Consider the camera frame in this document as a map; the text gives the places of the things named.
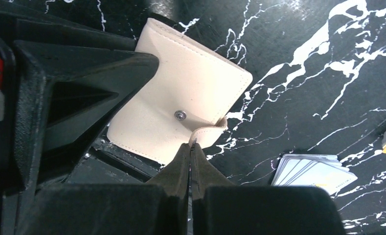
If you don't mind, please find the beige card holder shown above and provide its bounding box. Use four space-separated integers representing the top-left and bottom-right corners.
107 18 252 165

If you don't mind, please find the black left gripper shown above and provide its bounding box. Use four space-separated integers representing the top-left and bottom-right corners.
0 37 159 235

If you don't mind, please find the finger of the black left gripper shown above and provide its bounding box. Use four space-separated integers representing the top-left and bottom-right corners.
0 6 136 51

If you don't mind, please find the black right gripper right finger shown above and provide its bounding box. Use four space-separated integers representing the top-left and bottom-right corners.
191 143 345 235

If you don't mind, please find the white card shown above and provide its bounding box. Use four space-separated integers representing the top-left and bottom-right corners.
271 154 358 195

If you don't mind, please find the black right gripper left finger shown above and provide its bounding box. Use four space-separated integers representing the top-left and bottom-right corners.
17 143 190 235

